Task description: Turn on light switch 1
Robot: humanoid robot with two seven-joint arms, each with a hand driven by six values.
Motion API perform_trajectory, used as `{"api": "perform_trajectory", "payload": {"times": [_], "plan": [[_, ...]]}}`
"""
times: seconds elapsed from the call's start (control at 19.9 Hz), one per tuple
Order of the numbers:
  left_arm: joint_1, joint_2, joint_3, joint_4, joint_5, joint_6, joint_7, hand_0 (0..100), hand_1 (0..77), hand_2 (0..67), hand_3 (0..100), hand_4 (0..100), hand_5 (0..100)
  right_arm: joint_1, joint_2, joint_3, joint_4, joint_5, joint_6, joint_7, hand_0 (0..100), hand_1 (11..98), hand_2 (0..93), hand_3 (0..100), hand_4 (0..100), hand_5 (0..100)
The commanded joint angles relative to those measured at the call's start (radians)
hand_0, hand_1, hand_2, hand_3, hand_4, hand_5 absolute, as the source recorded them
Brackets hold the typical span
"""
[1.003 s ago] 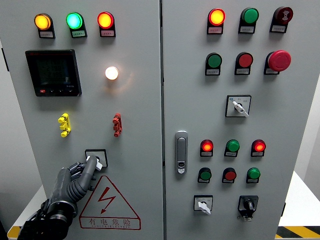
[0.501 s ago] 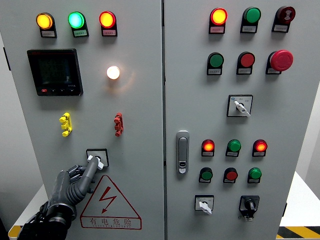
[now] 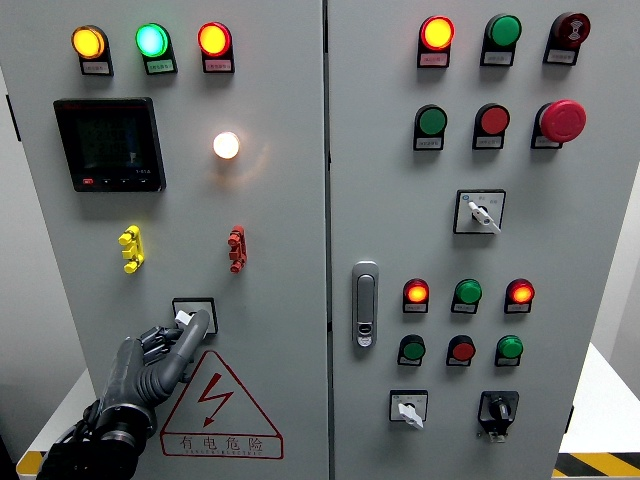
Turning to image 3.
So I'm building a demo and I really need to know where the red warning triangle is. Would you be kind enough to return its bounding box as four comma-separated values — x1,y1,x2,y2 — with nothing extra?
159,349,285,461

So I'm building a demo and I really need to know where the black and yellow striped tape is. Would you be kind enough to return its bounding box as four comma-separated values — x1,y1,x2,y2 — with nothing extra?
552,452,640,480
16,451,49,477

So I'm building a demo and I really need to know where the grey cabinet door with display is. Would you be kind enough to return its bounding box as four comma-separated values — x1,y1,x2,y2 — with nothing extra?
0,0,330,480

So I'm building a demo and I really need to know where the black display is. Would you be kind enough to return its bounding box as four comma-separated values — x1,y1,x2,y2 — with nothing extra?
53,97,168,194

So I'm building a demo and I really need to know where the silver door lock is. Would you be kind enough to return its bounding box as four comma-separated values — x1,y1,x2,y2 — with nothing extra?
351,260,380,350

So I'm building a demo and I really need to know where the white lamp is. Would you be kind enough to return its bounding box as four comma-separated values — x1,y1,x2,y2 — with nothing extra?
212,130,242,161

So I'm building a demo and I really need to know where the small flat green push button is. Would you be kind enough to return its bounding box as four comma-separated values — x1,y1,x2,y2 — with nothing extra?
396,334,427,367

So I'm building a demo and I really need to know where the small lit red lamp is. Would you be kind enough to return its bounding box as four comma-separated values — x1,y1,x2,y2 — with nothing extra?
402,278,431,315
503,278,536,315

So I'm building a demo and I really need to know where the grey cabinet door with lock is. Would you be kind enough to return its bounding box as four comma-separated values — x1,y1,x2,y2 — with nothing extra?
326,0,640,480

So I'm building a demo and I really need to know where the small red push button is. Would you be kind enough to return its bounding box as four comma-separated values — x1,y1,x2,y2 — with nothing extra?
445,334,477,368

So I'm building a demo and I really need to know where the lit green round lamp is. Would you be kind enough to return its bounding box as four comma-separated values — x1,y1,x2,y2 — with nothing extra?
135,22,179,76

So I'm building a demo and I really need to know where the yellow round lamp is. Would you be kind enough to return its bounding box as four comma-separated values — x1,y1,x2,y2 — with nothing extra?
71,24,115,77

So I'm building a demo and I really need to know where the small green lamp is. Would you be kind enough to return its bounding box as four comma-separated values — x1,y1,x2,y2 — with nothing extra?
450,278,484,315

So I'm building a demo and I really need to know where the red-rimmed orange round lamp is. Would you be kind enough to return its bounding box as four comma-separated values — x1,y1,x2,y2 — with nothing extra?
196,21,236,75

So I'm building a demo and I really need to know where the small raised green push button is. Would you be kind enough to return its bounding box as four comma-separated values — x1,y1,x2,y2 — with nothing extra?
494,334,525,368

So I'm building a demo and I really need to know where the large green push button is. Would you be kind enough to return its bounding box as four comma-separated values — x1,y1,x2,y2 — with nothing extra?
412,104,449,152

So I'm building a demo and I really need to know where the large red push button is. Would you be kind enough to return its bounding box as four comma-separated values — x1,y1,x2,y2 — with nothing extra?
471,103,512,151

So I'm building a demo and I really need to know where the large lit red lamp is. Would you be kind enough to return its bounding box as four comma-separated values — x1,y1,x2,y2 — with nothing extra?
416,15,457,69

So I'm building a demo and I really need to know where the large red stop button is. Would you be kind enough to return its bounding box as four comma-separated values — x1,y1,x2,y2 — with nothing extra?
530,99,588,150

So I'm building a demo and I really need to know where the large green lamp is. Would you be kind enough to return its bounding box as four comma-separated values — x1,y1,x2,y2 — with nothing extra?
479,13,523,68

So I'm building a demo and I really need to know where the dark red buzzer lamp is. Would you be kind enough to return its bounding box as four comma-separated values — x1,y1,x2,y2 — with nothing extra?
542,11,592,66

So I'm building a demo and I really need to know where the small yellow handle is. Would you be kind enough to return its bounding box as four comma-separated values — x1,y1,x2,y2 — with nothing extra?
117,224,146,275

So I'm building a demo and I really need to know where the small red handle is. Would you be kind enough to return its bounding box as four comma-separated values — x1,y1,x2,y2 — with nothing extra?
227,225,248,275

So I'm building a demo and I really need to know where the small white-handled labelled turn switch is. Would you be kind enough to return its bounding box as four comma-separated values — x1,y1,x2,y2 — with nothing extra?
388,389,430,431

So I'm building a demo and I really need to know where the black-handled turn switch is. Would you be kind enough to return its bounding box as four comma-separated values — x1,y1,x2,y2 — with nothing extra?
475,390,521,444

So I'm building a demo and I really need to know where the large white-handled turn switch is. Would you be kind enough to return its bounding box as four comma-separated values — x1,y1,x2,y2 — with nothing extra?
452,188,507,236

